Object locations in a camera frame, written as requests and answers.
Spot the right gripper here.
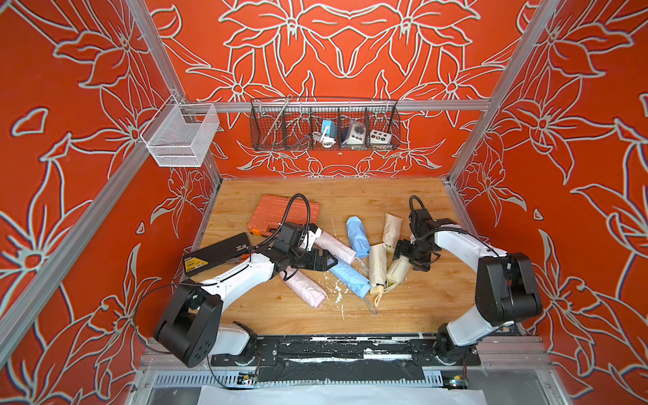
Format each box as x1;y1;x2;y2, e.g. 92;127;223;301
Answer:
389;238;434;273

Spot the beige umbrella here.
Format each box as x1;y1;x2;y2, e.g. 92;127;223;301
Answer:
386;256;413;290
369;243;387;296
382;214;403;253

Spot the beige umbrella back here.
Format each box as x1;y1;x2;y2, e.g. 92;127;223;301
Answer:
382;214;403;253

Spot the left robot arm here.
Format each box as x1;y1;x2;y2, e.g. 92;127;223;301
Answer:
154;215;339;368

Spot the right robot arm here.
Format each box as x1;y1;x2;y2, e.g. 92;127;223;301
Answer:
393;195;543;366

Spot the pink umbrella near case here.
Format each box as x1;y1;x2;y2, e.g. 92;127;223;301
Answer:
315;229;356;265

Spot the pink umbrella near front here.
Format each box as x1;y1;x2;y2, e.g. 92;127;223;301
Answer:
279;268;327;309

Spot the blue umbrella back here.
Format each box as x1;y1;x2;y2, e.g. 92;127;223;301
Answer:
346;216;371;258

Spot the blue umbrella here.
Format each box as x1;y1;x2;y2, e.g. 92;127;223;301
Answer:
346;216;371;258
330;262;371;299

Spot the blue umbrella front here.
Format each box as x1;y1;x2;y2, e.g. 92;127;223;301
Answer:
330;262;371;299

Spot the orange plastic tool case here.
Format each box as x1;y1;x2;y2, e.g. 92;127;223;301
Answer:
247;194;307;237

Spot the black box yellow label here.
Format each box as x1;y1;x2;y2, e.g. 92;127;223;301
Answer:
182;233;250;278

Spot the blue white device in basket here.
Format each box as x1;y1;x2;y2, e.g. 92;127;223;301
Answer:
312;120;338;149

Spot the white box with dots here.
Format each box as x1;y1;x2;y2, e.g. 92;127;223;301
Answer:
369;130;392;147

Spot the white round-dial device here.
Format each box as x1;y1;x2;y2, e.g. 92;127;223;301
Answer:
343;121;366;146

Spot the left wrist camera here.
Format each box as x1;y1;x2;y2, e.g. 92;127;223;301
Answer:
300;224;322;251

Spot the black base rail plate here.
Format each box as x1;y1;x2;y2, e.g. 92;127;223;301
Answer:
209;333;482;368

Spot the black wire wall basket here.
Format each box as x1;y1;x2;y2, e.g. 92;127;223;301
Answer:
250;96;402;152

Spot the white mesh wall basket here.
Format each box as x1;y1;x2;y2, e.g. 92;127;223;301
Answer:
141;105;220;168

